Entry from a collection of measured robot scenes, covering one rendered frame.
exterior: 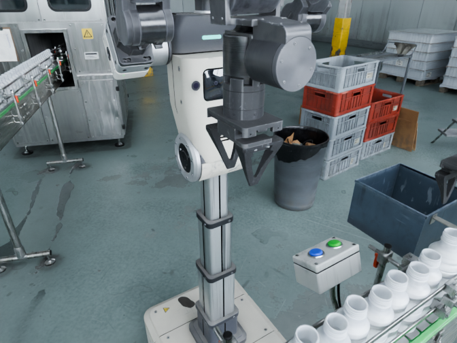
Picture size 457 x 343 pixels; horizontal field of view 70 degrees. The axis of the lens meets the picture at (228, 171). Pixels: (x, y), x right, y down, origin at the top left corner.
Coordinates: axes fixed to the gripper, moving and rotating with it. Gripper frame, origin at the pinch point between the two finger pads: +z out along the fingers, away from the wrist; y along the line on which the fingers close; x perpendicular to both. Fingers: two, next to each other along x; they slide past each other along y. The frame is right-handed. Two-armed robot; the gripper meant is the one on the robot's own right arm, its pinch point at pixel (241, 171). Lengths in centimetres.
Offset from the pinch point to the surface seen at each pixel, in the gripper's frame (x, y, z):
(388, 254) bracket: 39, 6, 31
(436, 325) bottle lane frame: 39, 20, 40
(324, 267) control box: 20.9, 2.4, 28.4
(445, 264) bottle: 41, 17, 26
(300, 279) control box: 18.8, -1.9, 34.5
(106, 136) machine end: 42, -351, 124
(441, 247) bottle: 42, 14, 23
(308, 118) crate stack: 205, -186, 81
